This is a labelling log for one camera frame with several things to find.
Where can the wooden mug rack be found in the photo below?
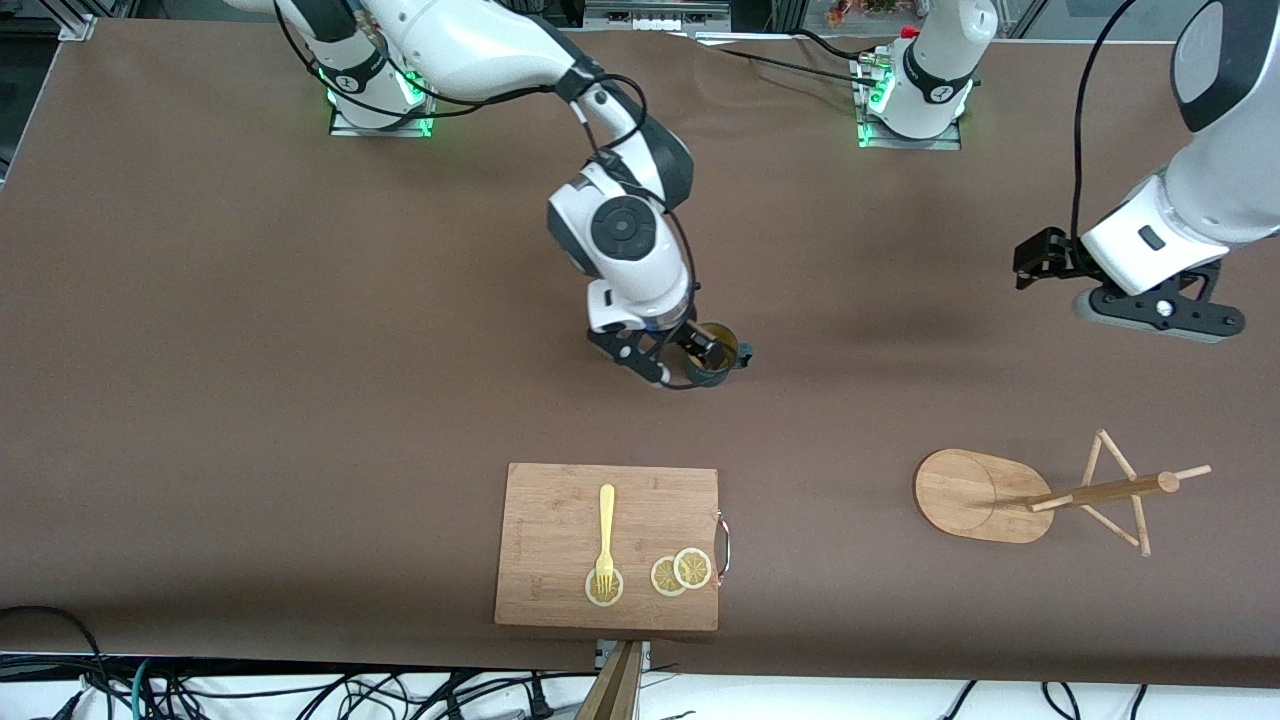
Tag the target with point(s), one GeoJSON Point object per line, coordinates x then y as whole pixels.
{"type": "Point", "coordinates": [980, 495]}

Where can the wooden post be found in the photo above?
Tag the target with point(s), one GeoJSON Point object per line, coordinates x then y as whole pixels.
{"type": "Point", "coordinates": [612, 690]}

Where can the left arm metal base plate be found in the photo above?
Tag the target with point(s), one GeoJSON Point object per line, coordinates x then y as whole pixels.
{"type": "Point", "coordinates": [910, 143]}

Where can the small metal bracket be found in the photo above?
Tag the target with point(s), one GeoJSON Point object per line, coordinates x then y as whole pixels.
{"type": "Point", "coordinates": [645, 655]}

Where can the grey power strip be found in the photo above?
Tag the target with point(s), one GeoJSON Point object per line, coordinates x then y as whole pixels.
{"type": "Point", "coordinates": [655, 14]}

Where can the teal mug yellow inside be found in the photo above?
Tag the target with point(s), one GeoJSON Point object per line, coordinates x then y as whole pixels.
{"type": "Point", "coordinates": [722, 372]}

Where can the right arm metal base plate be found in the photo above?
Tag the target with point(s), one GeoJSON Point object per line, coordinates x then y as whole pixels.
{"type": "Point", "coordinates": [380, 130]}

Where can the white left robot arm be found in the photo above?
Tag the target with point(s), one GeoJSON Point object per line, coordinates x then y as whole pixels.
{"type": "Point", "coordinates": [1215, 190]}

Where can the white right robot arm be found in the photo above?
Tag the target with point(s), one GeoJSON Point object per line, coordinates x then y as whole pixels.
{"type": "Point", "coordinates": [620, 230]}

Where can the black power plug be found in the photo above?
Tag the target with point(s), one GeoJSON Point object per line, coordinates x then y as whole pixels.
{"type": "Point", "coordinates": [540, 705]}

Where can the yellow plastic fork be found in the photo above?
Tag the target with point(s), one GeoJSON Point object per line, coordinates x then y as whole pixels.
{"type": "Point", "coordinates": [606, 515]}

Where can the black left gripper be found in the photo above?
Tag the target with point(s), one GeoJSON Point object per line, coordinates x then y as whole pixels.
{"type": "Point", "coordinates": [1062, 256]}

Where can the lemon slice under fork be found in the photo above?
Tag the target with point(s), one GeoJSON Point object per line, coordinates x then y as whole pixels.
{"type": "Point", "coordinates": [592, 595]}

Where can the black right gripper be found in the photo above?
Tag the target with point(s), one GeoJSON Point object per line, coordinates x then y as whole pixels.
{"type": "Point", "coordinates": [693, 347]}

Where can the brown table cover sheet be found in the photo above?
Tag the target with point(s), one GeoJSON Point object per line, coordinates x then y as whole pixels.
{"type": "Point", "coordinates": [300, 350]}

